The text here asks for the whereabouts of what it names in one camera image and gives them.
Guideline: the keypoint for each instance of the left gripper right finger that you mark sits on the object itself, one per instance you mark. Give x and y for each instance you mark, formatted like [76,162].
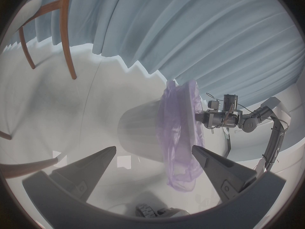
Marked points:
[214,168]

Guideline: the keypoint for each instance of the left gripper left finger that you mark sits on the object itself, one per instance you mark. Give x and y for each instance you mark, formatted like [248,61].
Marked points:
[95,168]

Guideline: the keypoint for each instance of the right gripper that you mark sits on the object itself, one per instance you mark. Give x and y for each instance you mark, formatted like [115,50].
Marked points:
[212,119]

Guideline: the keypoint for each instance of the purple plastic bag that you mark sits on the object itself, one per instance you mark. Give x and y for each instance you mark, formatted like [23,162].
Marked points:
[171,127]

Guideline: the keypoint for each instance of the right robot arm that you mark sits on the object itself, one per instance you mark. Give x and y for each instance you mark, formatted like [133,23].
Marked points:
[250,123]

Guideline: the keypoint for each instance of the white trash bin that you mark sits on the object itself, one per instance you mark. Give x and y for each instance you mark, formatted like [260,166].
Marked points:
[140,132]

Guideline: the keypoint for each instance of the pale blue curtain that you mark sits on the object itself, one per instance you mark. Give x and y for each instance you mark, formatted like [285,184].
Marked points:
[190,32]

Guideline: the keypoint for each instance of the wooden chair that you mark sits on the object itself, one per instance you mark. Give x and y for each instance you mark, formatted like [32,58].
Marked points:
[64,27]

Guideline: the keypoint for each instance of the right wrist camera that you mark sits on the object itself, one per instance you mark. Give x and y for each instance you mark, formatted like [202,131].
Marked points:
[212,105]

